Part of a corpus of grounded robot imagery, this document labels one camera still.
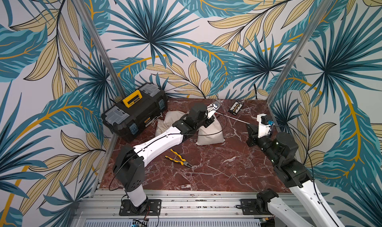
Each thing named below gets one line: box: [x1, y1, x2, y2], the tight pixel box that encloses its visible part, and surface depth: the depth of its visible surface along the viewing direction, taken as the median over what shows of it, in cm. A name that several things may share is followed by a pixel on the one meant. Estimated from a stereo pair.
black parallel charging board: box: [229, 100, 244, 116], surface depth 116 cm
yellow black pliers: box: [165, 148, 193, 168], surface depth 90 cm
